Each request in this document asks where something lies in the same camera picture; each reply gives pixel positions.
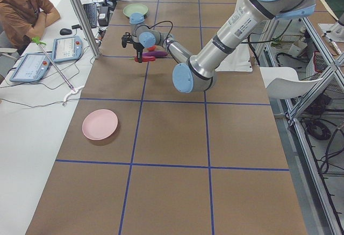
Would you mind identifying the red pomegranate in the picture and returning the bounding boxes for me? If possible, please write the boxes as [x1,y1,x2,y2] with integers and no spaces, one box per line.
[147,45,156,52]

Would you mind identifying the red chili pepper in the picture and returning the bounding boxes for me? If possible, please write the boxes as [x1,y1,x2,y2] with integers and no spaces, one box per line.
[130,56,156,63]

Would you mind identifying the blue teach pendant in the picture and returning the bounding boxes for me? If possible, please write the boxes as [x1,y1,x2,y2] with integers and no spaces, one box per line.
[10,53,49,82]
[52,36,83,63]

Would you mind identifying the black computer mouse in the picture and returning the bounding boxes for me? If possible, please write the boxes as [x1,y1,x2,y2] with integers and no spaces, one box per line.
[59,28,72,35]

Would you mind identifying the aluminium frame post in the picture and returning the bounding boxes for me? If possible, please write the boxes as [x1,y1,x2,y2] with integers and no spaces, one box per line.
[70,0,100,59]

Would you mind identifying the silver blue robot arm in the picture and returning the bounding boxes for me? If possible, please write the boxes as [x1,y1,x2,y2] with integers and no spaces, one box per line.
[121,0,316,93]

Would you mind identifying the pink plate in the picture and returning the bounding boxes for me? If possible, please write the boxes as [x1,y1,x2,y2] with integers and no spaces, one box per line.
[82,109,118,140]

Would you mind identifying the white chair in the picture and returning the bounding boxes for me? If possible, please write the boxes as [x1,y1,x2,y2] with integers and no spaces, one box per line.
[260,67,323,99]

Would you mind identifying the purple eggplant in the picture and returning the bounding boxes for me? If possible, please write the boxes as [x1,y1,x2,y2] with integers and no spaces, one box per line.
[142,51,168,58]

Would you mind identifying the near blue teach pendant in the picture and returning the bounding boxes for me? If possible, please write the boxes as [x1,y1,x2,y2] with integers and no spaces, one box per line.
[10,53,49,82]

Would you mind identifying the green plate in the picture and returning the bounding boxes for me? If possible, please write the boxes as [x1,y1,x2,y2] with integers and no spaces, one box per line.
[123,3,148,18]

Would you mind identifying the man in brown shirt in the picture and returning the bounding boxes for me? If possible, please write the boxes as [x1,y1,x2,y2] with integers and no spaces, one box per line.
[1,0,60,54]

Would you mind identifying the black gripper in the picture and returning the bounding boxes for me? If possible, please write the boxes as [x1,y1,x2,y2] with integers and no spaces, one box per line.
[132,35,144,63]

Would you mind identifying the metal rod green handle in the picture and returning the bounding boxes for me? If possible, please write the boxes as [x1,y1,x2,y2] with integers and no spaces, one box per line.
[31,37,75,91]

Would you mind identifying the black keyboard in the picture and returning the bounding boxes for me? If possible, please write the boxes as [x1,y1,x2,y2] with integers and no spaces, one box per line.
[82,3,97,28]

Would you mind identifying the far blue teach pendant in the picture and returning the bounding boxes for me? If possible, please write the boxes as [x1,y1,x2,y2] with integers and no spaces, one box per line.
[52,36,83,63]

